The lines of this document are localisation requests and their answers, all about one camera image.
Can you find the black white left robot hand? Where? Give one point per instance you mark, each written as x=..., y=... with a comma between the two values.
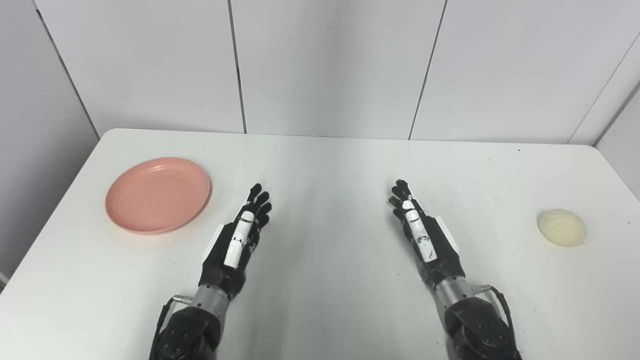
x=225, y=265

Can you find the pink round plate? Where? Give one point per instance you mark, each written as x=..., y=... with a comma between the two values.
x=158, y=195

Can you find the cream steamed bun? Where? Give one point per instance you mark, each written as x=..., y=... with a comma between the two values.
x=562, y=227

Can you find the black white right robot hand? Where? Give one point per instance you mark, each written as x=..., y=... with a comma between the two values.
x=440, y=255

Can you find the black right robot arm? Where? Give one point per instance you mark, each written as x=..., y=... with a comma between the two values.
x=477, y=325

